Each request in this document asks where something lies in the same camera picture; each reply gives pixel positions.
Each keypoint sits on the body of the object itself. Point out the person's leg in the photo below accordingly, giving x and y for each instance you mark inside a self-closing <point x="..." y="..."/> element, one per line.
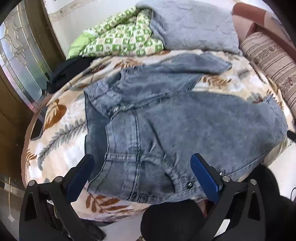
<point x="171" y="222"/>
<point x="279" y="204"/>

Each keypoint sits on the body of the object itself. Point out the striped beige pillow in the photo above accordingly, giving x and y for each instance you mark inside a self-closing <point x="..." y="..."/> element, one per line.
<point x="272" y="58"/>

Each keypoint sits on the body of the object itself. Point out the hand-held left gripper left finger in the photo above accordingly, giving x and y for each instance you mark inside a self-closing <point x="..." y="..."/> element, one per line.
<point x="81" y="176"/>

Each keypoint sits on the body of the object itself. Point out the wooden door with glass panel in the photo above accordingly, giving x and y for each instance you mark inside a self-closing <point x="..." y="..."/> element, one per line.
<point x="20" y="60"/>

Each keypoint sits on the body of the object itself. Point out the leaf print blanket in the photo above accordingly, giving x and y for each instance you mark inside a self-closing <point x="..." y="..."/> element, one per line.
<point x="62" y="143"/>

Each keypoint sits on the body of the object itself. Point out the brown and pink headboard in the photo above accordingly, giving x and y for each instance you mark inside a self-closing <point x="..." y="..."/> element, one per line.
<point x="252" y="18"/>

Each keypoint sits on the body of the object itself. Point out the person's right leg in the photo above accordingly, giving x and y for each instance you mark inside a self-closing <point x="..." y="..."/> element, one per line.
<point x="279" y="204"/>

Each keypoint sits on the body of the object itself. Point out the black cloth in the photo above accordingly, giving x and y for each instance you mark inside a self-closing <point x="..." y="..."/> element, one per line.
<point x="67" y="71"/>

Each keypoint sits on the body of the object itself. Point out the grey quilted blanket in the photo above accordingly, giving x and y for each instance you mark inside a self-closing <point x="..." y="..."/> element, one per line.
<point x="194" y="25"/>

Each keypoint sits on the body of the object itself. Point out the grey-blue denim pants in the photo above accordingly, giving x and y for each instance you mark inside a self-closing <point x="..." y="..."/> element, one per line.
<point x="189" y="125"/>

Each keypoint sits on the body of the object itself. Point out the person's left leg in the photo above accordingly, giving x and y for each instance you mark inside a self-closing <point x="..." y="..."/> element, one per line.
<point x="171" y="222"/>

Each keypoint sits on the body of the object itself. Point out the green checked quilt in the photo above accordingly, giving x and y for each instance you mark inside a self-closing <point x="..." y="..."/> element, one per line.
<point x="120" y="39"/>

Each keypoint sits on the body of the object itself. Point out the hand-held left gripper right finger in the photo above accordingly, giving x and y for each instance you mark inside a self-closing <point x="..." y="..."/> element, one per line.
<point x="205" y="176"/>

